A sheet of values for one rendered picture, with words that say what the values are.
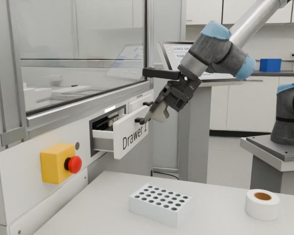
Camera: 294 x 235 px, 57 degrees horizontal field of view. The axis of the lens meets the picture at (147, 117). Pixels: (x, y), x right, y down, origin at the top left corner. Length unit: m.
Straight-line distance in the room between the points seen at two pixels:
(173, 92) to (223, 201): 0.33
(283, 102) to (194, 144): 0.82
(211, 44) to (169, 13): 1.75
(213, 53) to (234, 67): 0.08
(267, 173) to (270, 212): 0.54
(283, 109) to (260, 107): 2.77
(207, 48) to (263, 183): 0.66
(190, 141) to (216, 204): 1.12
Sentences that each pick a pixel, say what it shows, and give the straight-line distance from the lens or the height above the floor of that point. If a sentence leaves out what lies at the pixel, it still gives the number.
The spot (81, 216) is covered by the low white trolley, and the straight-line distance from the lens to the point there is 0.66.
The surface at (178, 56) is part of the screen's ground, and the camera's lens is 1.68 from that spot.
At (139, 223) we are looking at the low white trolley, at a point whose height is 0.76.
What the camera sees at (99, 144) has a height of 0.85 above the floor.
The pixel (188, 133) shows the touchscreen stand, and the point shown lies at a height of 0.62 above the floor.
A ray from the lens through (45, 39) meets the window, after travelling 0.67.
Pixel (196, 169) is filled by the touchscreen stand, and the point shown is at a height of 0.36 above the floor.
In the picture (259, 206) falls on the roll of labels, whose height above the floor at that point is 0.79.
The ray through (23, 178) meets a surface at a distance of 0.61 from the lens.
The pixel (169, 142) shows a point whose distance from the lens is 2.62.
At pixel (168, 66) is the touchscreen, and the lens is 1.59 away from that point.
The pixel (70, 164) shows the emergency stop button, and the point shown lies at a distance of 0.62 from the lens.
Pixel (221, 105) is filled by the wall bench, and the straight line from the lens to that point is 3.84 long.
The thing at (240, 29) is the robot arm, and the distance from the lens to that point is 1.00.
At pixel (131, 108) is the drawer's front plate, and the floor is 0.91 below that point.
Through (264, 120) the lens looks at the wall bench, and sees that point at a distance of 3.97.
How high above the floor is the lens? 1.11
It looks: 13 degrees down
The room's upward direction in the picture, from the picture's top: straight up
